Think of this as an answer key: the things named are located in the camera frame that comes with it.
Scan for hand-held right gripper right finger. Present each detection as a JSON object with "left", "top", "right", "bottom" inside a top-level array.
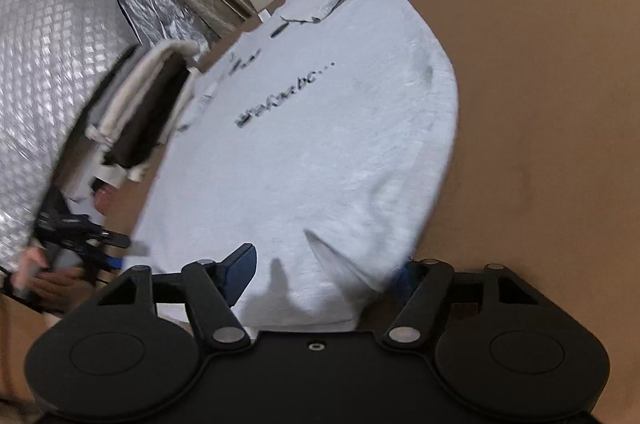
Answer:
[{"left": 382, "top": 260, "right": 548, "bottom": 349}]

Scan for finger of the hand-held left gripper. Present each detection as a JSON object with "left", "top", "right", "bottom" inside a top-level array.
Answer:
[
  {"left": 82, "top": 250, "right": 123, "bottom": 271},
  {"left": 75, "top": 228, "right": 132, "bottom": 247}
]

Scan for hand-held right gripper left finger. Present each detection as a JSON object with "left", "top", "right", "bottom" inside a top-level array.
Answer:
[{"left": 92, "top": 243, "right": 258, "bottom": 350}]

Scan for light grey shirt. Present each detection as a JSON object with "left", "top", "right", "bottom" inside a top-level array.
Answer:
[{"left": 127, "top": 0, "right": 460, "bottom": 335}]

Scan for person's left hand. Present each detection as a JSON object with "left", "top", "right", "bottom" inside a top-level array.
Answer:
[{"left": 15, "top": 249, "right": 88, "bottom": 312}]

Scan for dark brown folded garment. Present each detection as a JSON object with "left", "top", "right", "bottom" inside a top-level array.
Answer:
[{"left": 102, "top": 56, "right": 187, "bottom": 170}]

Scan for grey folded garment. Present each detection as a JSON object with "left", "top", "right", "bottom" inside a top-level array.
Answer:
[{"left": 60, "top": 45, "right": 143, "bottom": 140}]

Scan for silver quilted sunshade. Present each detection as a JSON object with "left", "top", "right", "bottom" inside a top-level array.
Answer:
[{"left": 0, "top": 0, "right": 146, "bottom": 275}]

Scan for cream white folded garment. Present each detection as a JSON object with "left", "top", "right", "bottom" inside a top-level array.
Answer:
[{"left": 84, "top": 40, "right": 198, "bottom": 145}]

